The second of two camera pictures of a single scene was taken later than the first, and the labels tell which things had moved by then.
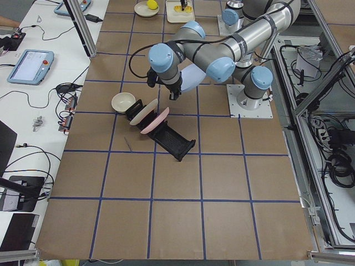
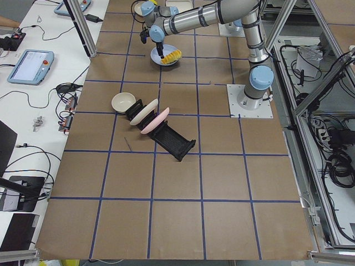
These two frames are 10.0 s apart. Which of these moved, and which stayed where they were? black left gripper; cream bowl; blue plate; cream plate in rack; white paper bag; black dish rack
Moved: black left gripper; blue plate
Stayed: white paper bag; cream plate in rack; cream bowl; black dish rack
